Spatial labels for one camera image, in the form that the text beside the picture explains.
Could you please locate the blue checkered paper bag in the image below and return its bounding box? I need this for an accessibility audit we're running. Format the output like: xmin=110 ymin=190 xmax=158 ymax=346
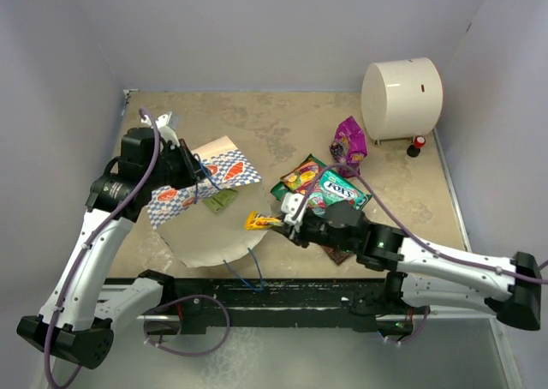
xmin=146 ymin=135 xmax=275 ymax=294

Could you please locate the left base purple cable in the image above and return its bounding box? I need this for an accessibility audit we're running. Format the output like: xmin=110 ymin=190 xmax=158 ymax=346
xmin=143 ymin=293 xmax=232 ymax=358

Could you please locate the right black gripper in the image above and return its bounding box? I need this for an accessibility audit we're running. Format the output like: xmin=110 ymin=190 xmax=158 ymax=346
xmin=272 ymin=212 xmax=357 ymax=253

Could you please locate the teal mint candy bag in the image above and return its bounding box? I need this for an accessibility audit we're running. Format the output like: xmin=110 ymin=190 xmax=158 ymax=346
xmin=307 ymin=171 xmax=372 ymax=216

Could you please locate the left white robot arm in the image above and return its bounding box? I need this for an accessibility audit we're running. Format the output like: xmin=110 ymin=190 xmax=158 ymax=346
xmin=16 ymin=125 xmax=206 ymax=369

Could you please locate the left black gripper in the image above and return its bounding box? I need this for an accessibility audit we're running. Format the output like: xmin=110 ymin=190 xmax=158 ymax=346
xmin=146 ymin=139 xmax=211 ymax=191

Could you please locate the colourful candy bag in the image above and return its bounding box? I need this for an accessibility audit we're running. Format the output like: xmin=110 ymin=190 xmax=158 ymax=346
xmin=281 ymin=159 xmax=322 ymax=193

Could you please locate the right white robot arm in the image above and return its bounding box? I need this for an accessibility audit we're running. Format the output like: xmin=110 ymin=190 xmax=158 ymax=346
xmin=273 ymin=201 xmax=543 ymax=331

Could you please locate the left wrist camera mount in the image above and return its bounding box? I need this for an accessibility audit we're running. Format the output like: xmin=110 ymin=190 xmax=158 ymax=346
xmin=154 ymin=111 xmax=180 ymax=148

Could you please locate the dark green snack bag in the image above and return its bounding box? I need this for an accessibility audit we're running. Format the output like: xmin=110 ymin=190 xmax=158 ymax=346
xmin=270 ymin=154 xmax=325 ymax=200

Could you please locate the aluminium frame rail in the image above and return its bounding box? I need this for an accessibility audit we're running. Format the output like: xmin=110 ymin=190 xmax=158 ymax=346
xmin=429 ymin=306 xmax=496 ymax=319

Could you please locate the white cylindrical container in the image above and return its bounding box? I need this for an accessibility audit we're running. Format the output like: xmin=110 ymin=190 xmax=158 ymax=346
xmin=360 ymin=57 xmax=444 ymax=141

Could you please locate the yellow M&M's packet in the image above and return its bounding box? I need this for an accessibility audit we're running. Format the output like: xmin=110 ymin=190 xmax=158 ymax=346
xmin=244 ymin=211 xmax=283 ymax=230

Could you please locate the red black button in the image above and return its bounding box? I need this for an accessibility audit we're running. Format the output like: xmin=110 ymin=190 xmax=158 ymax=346
xmin=406 ymin=135 xmax=426 ymax=158

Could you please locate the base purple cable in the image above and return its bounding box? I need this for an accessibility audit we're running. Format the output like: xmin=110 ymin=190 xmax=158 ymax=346
xmin=383 ymin=307 xmax=432 ymax=348
xmin=143 ymin=293 xmax=232 ymax=358

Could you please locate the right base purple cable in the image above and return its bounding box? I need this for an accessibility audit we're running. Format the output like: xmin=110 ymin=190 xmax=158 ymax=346
xmin=383 ymin=307 xmax=432 ymax=348

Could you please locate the purple snack bag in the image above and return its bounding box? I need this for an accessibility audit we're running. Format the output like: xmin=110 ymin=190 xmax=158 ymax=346
xmin=329 ymin=117 xmax=367 ymax=172

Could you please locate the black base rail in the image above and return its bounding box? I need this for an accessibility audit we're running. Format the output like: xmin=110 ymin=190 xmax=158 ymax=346
xmin=145 ymin=278 xmax=425 ymax=339

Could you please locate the brown chocolate snack bag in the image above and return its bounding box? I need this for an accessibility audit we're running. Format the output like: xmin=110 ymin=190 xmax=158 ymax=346
xmin=322 ymin=247 xmax=354 ymax=266

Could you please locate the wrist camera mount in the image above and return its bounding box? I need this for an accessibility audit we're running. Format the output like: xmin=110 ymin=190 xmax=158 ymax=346
xmin=154 ymin=111 xmax=180 ymax=148
xmin=280 ymin=193 xmax=307 ymax=229

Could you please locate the green snack pack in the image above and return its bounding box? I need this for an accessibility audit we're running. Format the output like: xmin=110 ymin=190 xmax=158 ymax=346
xmin=202 ymin=189 xmax=238 ymax=213

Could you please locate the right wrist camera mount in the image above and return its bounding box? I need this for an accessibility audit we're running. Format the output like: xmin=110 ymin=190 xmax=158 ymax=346
xmin=280 ymin=193 xmax=307 ymax=229

